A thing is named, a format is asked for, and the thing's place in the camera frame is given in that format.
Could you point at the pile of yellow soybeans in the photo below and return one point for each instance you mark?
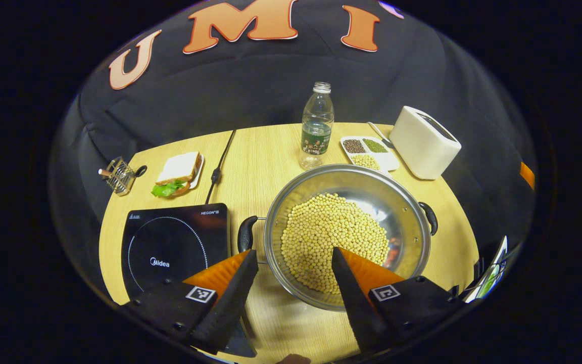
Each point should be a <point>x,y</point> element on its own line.
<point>321,232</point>

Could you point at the white framed screen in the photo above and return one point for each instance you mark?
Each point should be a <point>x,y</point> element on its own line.
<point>493,275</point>

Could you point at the metal spoon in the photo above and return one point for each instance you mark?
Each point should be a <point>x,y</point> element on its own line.
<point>379,134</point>

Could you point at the black induction cooktop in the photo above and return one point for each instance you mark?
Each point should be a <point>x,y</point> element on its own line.
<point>170,242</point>

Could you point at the white plate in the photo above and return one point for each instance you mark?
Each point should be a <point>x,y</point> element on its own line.
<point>199,177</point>

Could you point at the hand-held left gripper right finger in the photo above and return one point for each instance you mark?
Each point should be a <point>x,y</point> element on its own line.
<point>359,308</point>

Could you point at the white toaster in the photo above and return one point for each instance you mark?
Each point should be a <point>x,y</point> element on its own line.
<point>420,149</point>

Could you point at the white divided bean tray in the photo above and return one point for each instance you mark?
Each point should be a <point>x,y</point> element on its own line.
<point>384,161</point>

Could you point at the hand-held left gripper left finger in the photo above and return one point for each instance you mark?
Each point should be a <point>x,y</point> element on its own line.
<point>233,303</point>

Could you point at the clear plastic water bottle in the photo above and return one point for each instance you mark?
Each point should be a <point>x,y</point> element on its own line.
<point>316,131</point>

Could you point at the sandwich with lettuce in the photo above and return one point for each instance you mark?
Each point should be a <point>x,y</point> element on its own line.
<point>179,169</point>

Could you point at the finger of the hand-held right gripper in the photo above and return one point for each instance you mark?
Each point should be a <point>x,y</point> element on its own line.
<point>527,175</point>

